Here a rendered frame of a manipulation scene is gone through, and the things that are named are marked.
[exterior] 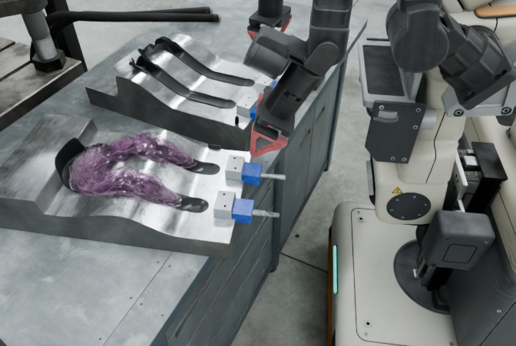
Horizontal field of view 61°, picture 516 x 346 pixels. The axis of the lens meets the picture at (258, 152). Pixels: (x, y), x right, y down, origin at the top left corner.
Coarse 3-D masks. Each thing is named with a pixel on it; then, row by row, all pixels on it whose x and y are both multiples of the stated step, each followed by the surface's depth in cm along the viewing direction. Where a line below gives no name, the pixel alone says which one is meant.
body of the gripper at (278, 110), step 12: (276, 84) 74; (264, 96) 78; (276, 96) 74; (288, 96) 73; (264, 108) 75; (276, 108) 74; (288, 108) 74; (264, 120) 73; (276, 120) 75; (288, 120) 76; (288, 132) 75
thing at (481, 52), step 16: (464, 48) 63; (480, 48) 64; (496, 48) 64; (448, 64) 65; (464, 64) 64; (480, 64) 63; (496, 64) 64; (512, 64) 62; (448, 80) 68; (464, 80) 65; (480, 80) 65; (496, 80) 63; (512, 80) 62; (464, 96) 67; (480, 96) 64
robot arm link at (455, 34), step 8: (392, 16) 66; (400, 16) 64; (440, 16) 65; (448, 16) 64; (392, 24) 65; (400, 24) 62; (440, 24) 61; (448, 24) 62; (456, 24) 64; (392, 32) 64; (448, 32) 61; (456, 32) 61; (464, 32) 64; (392, 40) 63; (456, 40) 62; (464, 40) 62; (456, 48) 63; (448, 56) 64
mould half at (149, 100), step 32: (128, 64) 129; (160, 64) 116; (224, 64) 125; (96, 96) 121; (128, 96) 115; (160, 96) 111; (224, 96) 113; (256, 96) 112; (192, 128) 111; (224, 128) 106
